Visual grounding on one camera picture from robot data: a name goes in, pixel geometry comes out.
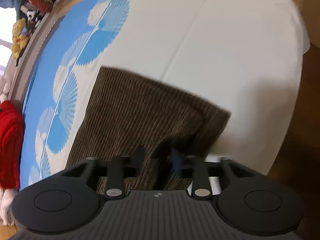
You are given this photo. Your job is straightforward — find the panda plush toy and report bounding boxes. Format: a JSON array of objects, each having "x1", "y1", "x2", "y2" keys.
[{"x1": 27, "y1": 10, "x2": 43, "y2": 29}]

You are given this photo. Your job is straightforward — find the yellow bear plush toy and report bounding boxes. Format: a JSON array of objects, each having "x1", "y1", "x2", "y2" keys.
[{"x1": 11, "y1": 18, "x2": 29, "y2": 59}]

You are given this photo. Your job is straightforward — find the red folded blanket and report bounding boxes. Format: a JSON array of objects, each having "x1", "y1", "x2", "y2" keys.
[{"x1": 1, "y1": 101, "x2": 24, "y2": 189}]

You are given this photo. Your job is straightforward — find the cream folded blanket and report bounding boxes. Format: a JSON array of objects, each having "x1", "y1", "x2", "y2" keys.
[{"x1": 0, "y1": 188, "x2": 18, "y2": 226}]

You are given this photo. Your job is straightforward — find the white round plush toy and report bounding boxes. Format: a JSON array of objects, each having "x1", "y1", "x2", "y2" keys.
[{"x1": 0, "y1": 75, "x2": 11, "y2": 103}]

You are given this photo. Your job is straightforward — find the blue white patterned bedsheet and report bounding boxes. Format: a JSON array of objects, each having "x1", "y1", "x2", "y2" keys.
[{"x1": 20, "y1": 0, "x2": 310, "y2": 188}]

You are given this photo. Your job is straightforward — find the dark brown corduroy pants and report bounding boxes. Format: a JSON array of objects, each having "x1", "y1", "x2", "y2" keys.
[{"x1": 67, "y1": 67, "x2": 231, "y2": 190}]

